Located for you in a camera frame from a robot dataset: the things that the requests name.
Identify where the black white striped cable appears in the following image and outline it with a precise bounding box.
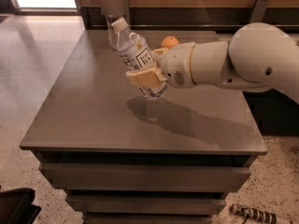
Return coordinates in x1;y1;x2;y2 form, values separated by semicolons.
229;203;293;224

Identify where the blue label plastic bottle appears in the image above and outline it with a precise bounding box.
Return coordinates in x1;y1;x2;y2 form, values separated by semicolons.
112;18;167;100

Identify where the grey drawer cabinet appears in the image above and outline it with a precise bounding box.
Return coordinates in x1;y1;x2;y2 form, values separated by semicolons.
21;30;267;224

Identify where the metal wall bracket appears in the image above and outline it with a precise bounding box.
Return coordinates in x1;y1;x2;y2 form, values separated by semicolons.
249;0;270;23

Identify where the clear water bottle red label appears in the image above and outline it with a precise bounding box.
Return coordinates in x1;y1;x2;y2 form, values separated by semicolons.
106;15;120;50

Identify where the black bin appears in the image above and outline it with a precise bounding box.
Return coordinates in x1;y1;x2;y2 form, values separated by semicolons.
0;188;41;224

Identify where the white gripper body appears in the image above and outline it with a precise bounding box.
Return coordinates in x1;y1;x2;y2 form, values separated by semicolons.
161;42;195;89

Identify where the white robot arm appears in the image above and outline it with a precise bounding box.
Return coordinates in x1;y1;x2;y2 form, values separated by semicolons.
126;22;299;103

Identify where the orange fruit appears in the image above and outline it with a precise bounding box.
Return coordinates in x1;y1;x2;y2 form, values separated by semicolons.
161;36;179;49

